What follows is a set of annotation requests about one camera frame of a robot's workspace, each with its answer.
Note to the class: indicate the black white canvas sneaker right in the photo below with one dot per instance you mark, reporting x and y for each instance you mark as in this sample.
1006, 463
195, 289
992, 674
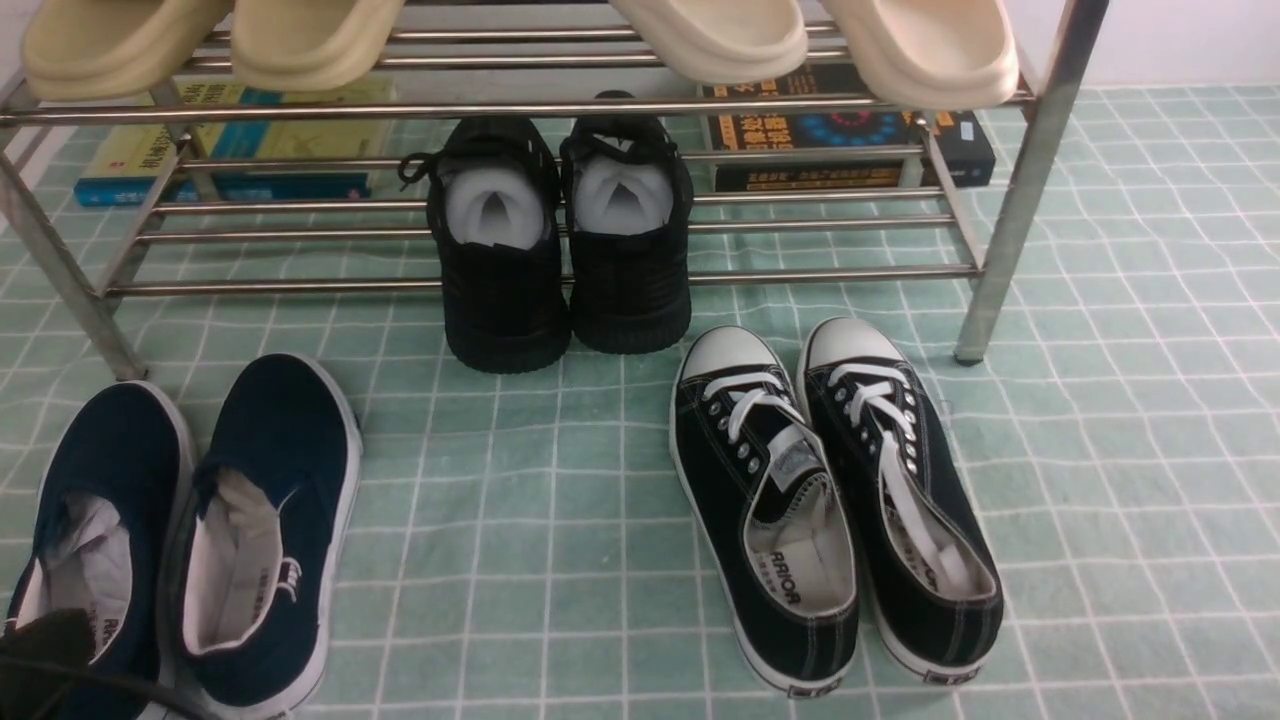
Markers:
933, 585

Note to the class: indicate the cream slipper far right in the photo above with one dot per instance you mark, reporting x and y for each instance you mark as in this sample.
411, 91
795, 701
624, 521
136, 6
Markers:
931, 55

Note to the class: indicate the silver metal shoe rack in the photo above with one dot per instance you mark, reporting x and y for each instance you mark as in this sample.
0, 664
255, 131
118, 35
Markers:
989, 268

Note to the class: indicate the black white canvas sneaker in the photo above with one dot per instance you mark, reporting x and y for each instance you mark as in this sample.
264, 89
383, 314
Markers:
933, 585
758, 481

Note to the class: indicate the beige slipper far left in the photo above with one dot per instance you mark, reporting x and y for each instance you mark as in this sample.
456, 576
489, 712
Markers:
79, 51

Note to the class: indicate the beige slipper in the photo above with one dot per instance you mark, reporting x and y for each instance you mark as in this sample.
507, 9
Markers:
79, 51
308, 46

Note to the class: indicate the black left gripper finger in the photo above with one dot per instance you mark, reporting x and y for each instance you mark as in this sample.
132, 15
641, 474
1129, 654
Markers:
36, 658

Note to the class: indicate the black white canvas sneaker left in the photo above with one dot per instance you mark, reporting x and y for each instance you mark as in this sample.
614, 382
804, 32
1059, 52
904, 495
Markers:
758, 481

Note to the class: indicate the navy slip-on shoe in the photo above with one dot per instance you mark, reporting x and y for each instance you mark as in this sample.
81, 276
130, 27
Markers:
261, 540
105, 524

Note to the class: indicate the yellow blue book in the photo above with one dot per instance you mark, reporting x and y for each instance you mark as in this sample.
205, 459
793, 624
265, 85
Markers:
125, 167

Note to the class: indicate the green checkered floor mat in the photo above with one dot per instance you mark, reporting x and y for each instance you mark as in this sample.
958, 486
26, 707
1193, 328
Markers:
521, 548

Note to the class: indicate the cream slipper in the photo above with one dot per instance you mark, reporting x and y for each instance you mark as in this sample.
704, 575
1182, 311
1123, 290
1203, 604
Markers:
721, 42
931, 55

